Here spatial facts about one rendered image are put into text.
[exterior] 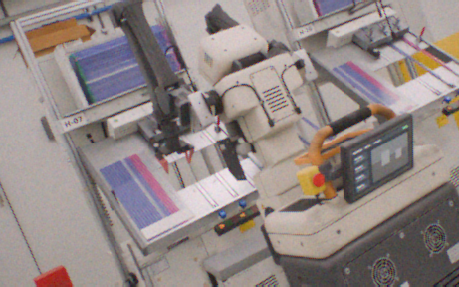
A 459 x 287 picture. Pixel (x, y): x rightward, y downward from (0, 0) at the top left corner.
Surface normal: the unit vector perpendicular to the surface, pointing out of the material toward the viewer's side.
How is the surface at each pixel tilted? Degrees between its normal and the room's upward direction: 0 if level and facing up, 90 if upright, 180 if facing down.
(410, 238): 90
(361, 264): 90
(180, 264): 90
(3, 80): 90
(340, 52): 44
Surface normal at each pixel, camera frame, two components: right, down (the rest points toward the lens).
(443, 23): 0.40, -0.09
